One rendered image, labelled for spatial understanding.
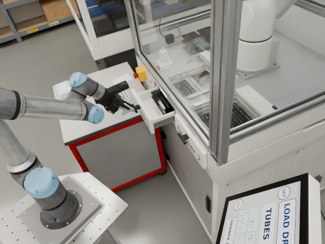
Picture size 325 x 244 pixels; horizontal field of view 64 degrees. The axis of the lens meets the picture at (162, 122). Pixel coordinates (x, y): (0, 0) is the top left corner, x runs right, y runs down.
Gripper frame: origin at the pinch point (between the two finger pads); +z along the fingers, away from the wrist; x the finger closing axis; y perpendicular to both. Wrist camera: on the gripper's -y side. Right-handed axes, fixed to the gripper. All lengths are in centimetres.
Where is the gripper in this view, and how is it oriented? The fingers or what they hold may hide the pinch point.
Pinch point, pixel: (132, 107)
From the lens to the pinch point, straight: 139.2
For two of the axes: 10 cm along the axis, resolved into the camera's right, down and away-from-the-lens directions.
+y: -6.8, 7.0, 2.3
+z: 6.2, 3.7, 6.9
